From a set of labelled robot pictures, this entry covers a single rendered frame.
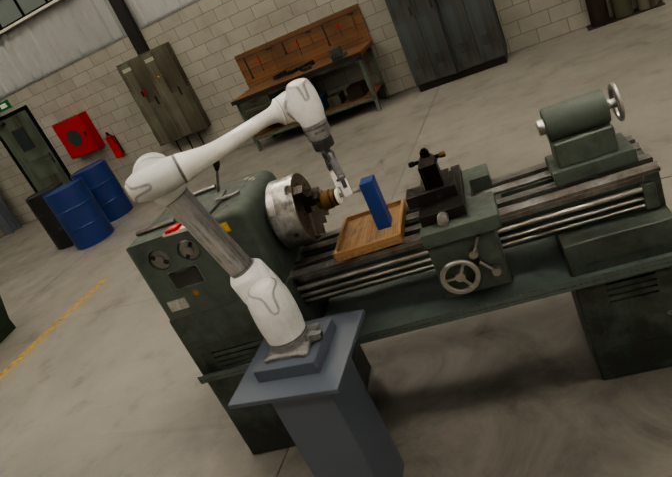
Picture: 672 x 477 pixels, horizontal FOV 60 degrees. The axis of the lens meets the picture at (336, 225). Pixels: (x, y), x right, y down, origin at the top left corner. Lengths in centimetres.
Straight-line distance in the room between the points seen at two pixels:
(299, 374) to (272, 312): 24
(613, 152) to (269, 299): 139
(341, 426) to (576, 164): 132
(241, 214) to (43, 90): 1000
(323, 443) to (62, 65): 1016
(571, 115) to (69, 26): 995
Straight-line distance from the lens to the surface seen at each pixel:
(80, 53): 1144
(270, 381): 217
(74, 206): 879
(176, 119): 1040
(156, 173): 192
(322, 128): 199
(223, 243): 216
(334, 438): 229
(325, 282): 253
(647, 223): 240
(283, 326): 206
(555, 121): 235
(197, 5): 993
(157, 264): 262
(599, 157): 241
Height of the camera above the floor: 189
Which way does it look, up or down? 21 degrees down
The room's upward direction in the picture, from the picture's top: 25 degrees counter-clockwise
